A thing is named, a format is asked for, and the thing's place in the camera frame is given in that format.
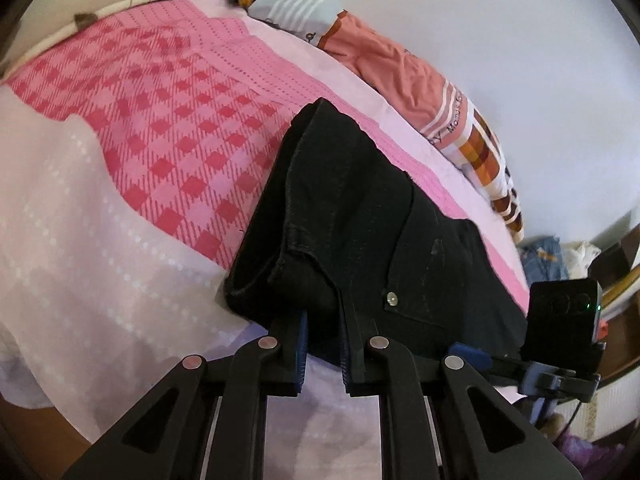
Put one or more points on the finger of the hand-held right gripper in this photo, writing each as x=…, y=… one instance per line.
x=470, y=355

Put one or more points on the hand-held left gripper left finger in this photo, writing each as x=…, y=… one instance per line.
x=301, y=355

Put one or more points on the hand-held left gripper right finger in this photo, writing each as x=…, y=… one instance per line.
x=346, y=360

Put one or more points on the black pants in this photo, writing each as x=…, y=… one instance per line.
x=350, y=200

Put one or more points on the blue jeans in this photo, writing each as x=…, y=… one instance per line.
x=545, y=260

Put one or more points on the white cloth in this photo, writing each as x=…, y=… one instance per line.
x=582, y=257

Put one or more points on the wooden shelf unit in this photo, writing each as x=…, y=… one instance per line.
x=622, y=280

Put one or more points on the purple cloth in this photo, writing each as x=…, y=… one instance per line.
x=590, y=452

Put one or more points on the pink checked bedsheet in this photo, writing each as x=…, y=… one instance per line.
x=150, y=110

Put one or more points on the orange printed quilt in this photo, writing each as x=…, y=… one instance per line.
x=400, y=70

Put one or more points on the wooden bed frame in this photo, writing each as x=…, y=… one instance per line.
x=35, y=440

